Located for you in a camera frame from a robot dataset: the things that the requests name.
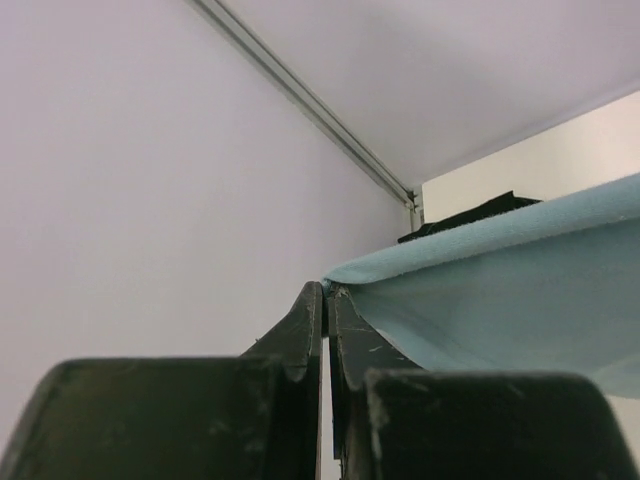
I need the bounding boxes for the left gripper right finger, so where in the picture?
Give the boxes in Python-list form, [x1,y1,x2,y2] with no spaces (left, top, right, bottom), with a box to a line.
[325,288,639,479]

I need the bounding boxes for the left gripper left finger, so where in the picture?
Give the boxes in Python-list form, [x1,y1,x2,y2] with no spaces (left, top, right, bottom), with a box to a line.
[1,282,323,479]

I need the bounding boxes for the blue t-shirt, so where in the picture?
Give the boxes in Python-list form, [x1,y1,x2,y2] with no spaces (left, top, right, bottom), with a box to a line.
[324,175,639,398]

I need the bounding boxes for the folded black t-shirt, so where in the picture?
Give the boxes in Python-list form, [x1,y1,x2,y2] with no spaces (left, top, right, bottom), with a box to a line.
[397,191,541,244]

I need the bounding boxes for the left aluminium frame post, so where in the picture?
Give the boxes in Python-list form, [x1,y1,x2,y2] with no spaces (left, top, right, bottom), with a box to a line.
[190,0,417,213]

